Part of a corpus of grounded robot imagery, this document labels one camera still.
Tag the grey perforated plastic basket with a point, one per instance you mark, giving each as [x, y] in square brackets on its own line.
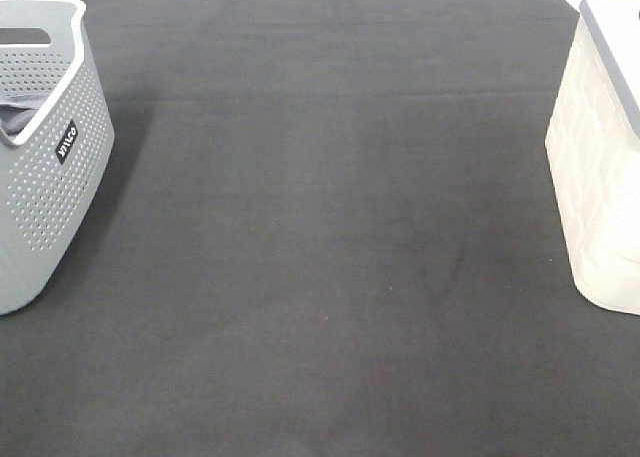
[51, 170]

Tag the cream white plastic basket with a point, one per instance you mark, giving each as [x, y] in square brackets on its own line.
[592, 144]

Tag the black table cloth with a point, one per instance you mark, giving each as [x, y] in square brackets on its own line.
[327, 228]

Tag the grey microfibre towel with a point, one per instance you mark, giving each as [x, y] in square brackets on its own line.
[17, 111]

